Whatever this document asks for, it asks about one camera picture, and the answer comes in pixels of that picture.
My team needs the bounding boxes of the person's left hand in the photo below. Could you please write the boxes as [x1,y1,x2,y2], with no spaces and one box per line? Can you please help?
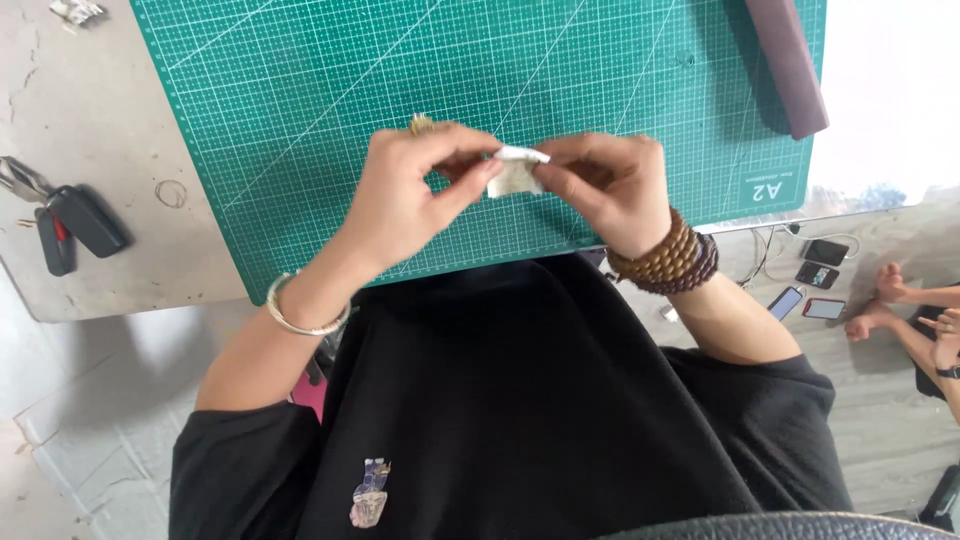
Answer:
[330,120,505,282]

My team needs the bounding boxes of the person's right hand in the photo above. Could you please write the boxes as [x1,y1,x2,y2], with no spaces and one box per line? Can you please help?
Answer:
[532,133,672,260]

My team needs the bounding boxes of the white paper piece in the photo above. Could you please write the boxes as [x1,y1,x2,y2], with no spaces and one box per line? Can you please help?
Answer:
[486,146,552,200]

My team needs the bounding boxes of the green cutting mat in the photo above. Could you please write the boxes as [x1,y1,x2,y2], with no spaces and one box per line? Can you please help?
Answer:
[129,0,828,305]

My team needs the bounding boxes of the silver bangle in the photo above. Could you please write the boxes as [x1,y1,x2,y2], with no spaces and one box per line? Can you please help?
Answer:
[266,271,354,336]

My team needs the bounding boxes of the phone with blue screen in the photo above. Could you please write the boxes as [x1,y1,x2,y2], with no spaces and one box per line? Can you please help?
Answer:
[766,285,805,322]

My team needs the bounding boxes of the black phone lit screen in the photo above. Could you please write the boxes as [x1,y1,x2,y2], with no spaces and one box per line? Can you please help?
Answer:
[795,261,840,290]

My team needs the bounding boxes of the long purple box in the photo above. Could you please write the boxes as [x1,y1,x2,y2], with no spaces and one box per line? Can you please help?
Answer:
[744,0,831,141]

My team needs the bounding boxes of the pink object under table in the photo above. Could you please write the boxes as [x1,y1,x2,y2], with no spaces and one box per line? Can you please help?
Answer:
[291,371,327,421]

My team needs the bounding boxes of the person's black shirt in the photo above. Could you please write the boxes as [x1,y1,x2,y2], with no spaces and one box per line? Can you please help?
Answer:
[168,251,856,540]

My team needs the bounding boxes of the phone in red case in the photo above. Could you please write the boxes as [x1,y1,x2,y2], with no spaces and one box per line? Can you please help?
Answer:
[801,297,847,321]

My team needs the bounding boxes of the large black car key fob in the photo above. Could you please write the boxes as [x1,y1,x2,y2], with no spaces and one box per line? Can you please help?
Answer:
[46,185,130,259]

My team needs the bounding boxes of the small black red key fob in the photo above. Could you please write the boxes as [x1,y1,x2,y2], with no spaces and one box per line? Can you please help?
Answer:
[33,207,78,277]

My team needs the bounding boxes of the black leather bag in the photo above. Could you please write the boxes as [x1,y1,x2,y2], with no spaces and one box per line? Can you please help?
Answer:
[600,512,960,540]

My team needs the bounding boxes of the silver metal key clip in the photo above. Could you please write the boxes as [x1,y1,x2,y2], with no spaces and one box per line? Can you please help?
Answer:
[0,156,55,205]

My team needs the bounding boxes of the black object on floor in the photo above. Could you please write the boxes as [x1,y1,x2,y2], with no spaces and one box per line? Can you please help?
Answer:
[918,465,960,534]

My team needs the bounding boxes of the brown wooden bead bracelet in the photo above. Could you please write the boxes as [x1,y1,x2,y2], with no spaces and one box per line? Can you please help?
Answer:
[606,207,702,286]

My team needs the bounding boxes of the dark purple bead bracelet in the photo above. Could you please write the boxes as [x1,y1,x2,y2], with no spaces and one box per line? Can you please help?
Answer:
[633,232,721,296]

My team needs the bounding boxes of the white charging cable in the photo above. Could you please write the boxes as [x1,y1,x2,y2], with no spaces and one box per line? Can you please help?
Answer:
[738,223,860,290]

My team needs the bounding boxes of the black phone with cable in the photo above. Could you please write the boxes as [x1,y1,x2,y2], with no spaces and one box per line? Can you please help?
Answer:
[802,238,850,267]

